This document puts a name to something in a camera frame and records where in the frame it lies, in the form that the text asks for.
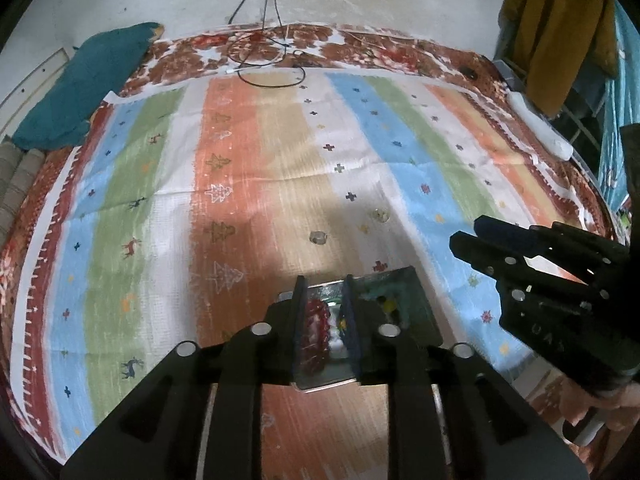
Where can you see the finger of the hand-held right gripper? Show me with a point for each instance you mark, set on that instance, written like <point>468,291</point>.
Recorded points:
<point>480,252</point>
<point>505,235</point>

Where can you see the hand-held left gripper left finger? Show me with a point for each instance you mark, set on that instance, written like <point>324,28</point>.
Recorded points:
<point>300,325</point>

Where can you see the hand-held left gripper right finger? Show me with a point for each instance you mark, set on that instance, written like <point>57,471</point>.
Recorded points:
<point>353,325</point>

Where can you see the clear plastic packet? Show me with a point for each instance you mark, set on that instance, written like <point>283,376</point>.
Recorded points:
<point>424,312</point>

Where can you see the person's right hand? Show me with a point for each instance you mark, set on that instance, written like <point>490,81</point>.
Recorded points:
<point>575,405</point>

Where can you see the clear glass bead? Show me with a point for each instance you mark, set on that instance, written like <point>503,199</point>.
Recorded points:
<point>317,237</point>
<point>380,215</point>

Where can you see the white oblong bundle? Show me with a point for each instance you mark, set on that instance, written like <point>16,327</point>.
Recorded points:
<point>542,127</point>

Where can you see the grey metal rack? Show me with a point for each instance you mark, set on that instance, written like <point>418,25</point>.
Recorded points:
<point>575,105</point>

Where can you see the small black object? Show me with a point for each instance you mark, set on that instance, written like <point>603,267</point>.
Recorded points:
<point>470,72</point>

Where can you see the striped printed cloth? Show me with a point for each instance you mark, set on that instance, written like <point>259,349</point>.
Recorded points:
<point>280,160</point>

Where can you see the teal patterned curtain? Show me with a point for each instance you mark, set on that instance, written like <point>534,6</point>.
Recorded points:
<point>625,90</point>

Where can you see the yellow hanging cloth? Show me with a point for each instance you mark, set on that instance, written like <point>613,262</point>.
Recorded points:
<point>555,25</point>

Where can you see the teal blanket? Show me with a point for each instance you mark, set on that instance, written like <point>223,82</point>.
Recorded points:
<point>85,90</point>

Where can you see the white bed headboard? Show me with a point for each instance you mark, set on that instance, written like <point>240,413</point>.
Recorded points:
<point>30,90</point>

